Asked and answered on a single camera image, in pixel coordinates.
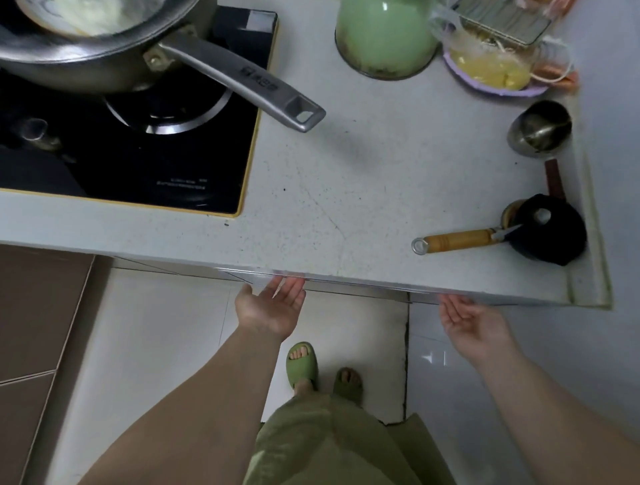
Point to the person's right hand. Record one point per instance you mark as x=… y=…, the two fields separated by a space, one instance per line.
x=475 y=327

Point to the person's left hand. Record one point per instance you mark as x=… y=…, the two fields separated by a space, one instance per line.
x=267 y=312

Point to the person's left thumb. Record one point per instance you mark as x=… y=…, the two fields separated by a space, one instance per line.
x=244 y=294

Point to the person's right fingers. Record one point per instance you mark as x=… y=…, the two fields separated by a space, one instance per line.
x=455 y=306

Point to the person's right forearm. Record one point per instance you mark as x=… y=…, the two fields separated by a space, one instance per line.
x=555 y=424

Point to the person's left forearm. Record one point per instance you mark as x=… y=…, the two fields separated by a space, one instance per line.
x=200 y=409

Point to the green slipper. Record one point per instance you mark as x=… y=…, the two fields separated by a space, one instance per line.
x=302 y=369
x=348 y=387

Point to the black round lid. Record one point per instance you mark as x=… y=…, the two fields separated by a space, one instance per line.
x=552 y=240

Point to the black glass stove top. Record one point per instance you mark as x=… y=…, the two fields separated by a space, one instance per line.
x=165 y=165

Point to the green garment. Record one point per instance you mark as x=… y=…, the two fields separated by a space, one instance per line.
x=325 y=444

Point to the small steel cup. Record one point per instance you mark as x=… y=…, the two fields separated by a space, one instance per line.
x=540 y=127

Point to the purple plate with yellow shreds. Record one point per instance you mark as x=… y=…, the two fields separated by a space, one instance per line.
x=492 y=75

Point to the stove control knob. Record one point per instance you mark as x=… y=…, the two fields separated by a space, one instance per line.
x=36 y=134

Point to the stainless steel frying pan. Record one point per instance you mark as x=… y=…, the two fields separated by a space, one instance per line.
x=100 y=55

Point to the green enamel pot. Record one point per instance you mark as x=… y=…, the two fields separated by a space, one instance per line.
x=385 y=35

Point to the metal grater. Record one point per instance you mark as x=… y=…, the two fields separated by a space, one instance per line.
x=505 y=17

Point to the pale yellow food in pan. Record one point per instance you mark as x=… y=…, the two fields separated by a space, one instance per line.
x=87 y=15

